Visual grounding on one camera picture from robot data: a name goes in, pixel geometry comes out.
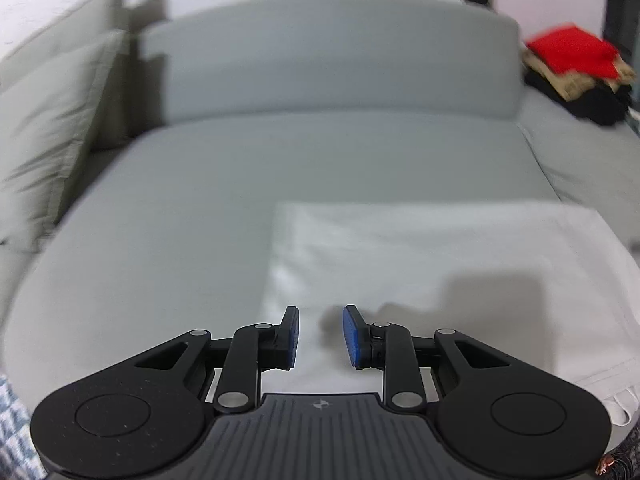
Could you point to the red garment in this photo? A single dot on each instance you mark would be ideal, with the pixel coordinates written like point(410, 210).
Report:
point(570, 50)

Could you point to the dark patterned clothing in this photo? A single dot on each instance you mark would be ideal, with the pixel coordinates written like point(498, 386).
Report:
point(625, 455)

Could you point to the grey sofa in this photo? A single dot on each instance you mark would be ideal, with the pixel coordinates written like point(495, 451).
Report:
point(300, 150)

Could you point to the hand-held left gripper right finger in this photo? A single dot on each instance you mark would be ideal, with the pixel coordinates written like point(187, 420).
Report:
point(352, 337)

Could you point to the white garment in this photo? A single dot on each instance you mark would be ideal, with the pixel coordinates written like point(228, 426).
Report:
point(400, 250)

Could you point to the tan garment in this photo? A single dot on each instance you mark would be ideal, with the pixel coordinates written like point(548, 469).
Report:
point(567, 87)

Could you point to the blue white patterned blanket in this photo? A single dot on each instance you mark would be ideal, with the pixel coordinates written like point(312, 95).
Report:
point(12, 425)

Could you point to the black garment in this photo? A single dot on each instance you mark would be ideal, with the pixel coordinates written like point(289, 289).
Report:
point(600, 107)

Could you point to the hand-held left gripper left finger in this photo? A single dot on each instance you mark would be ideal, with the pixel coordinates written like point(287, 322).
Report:
point(291, 340)

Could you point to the grey sofa pillow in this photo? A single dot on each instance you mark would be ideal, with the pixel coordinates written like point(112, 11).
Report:
point(45, 135)

